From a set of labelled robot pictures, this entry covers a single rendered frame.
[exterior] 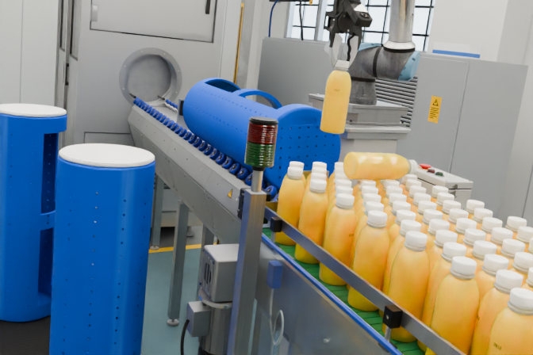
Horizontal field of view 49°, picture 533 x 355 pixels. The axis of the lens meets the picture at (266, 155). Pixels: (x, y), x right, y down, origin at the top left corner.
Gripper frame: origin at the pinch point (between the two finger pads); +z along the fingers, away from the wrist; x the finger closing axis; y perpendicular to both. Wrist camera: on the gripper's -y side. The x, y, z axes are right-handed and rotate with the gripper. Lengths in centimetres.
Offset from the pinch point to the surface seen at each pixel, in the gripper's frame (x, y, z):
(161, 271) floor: -3, 175, 139
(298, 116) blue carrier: 2.9, 16.2, 17.9
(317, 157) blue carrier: -5.9, 16.3, 30.8
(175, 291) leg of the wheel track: 7, 110, 120
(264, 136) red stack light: 36, -34, 16
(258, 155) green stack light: 37, -33, 20
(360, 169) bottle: 4.2, -23.2, 25.0
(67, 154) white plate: 69, 29, 35
